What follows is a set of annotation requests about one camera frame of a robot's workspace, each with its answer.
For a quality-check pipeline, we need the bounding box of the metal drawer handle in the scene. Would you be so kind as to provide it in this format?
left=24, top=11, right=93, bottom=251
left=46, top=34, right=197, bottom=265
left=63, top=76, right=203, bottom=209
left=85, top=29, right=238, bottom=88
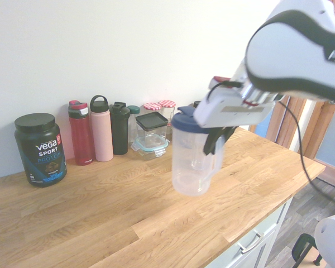
left=236, top=233, right=265, bottom=255

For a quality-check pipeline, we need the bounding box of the red water bottle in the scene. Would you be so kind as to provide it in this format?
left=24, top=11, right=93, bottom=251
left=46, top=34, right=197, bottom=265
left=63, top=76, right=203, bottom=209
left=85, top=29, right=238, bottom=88
left=68, top=100, right=97, bottom=166

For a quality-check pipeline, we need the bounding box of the pink bottle black cap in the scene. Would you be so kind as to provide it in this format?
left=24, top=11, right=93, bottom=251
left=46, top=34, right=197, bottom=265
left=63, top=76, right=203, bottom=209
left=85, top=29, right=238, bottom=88
left=89, top=94, right=114, bottom=162

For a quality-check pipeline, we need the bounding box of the glass container teal clip lid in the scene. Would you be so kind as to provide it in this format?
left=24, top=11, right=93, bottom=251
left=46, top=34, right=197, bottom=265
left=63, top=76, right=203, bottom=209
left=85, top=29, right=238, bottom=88
left=130, top=135, right=171, bottom=161

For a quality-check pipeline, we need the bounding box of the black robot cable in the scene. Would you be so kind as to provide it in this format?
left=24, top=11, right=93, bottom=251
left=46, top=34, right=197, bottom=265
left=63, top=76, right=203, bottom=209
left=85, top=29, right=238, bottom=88
left=207, top=80, right=335, bottom=209

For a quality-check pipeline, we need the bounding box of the clear bottle green cap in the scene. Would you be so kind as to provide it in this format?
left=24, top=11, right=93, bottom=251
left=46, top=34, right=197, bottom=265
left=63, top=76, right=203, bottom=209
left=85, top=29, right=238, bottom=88
left=127, top=104, right=141, bottom=146

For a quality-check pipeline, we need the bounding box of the black Vega protein tub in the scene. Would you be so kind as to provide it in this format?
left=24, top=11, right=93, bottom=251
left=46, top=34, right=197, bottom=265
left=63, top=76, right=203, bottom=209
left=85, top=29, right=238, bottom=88
left=14, top=112, right=68, bottom=189

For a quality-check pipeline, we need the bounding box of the pale cabinet drawer front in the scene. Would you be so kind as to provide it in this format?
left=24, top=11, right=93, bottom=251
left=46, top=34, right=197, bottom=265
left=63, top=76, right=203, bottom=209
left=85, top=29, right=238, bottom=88
left=210, top=195, right=294, bottom=268

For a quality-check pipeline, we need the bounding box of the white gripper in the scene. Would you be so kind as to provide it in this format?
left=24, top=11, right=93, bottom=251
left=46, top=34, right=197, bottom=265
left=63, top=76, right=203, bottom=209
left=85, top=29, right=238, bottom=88
left=193, top=88, right=277, bottom=156

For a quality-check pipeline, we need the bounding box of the glass jar red gingham lid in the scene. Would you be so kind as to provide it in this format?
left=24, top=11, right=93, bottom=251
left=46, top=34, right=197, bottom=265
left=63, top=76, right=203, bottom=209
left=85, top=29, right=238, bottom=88
left=158, top=99, right=176, bottom=135
left=142, top=102, right=161, bottom=116

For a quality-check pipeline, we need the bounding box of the square clear container black lid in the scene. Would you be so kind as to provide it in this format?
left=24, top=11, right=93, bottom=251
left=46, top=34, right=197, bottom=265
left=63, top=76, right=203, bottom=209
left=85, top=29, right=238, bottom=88
left=135, top=112, right=169, bottom=140

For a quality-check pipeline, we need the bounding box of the clear plastic pitcher blue lid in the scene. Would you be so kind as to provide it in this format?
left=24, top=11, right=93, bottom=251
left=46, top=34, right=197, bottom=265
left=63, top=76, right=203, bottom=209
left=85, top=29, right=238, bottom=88
left=170, top=106, right=226, bottom=197

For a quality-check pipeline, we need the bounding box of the black shaker bottle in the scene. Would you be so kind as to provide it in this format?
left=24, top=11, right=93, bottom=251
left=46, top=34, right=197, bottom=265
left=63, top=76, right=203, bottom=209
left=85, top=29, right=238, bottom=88
left=109, top=101, right=131, bottom=156

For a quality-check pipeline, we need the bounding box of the green metal clamp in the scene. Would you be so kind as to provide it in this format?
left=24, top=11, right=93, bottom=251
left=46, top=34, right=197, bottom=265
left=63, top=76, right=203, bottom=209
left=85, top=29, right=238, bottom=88
left=291, top=233, right=322, bottom=268

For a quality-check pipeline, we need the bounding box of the white wrist camera red bracket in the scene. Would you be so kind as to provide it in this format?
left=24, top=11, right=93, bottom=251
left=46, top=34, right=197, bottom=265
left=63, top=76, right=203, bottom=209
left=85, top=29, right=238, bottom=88
left=209, top=75, right=242, bottom=90

